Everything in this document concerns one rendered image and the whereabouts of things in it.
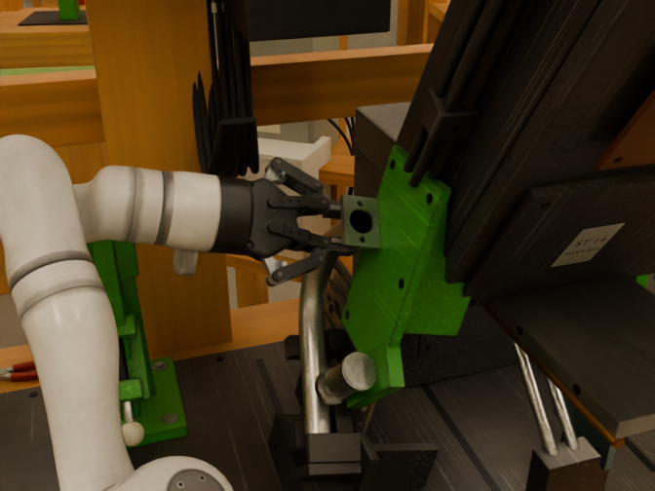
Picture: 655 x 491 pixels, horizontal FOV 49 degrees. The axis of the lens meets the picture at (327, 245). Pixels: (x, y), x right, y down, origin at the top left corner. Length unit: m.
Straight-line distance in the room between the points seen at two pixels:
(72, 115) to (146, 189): 0.38
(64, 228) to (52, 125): 0.42
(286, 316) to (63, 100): 0.46
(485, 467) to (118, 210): 0.52
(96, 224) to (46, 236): 0.06
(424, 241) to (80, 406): 0.32
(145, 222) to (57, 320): 0.13
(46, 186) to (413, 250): 0.33
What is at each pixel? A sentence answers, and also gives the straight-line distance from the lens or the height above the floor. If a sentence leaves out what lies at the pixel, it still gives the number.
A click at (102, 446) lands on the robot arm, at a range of 0.61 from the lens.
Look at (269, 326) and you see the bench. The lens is 1.15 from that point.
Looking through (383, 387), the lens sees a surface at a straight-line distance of 0.71.
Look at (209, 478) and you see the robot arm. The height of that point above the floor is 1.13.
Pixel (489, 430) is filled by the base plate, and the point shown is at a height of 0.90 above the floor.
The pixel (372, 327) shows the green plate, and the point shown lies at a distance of 0.74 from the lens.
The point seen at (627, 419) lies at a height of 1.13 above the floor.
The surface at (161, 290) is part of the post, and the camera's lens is 1.05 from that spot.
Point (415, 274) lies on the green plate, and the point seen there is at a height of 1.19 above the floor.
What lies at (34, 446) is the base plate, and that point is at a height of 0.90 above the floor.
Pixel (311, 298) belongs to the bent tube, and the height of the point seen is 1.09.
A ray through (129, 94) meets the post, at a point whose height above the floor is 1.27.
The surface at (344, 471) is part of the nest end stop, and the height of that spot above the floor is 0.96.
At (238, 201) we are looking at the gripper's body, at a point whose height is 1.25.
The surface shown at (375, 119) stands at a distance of 0.93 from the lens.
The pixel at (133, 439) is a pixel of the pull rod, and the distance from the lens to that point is 0.88.
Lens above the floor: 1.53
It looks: 28 degrees down
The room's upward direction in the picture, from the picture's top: straight up
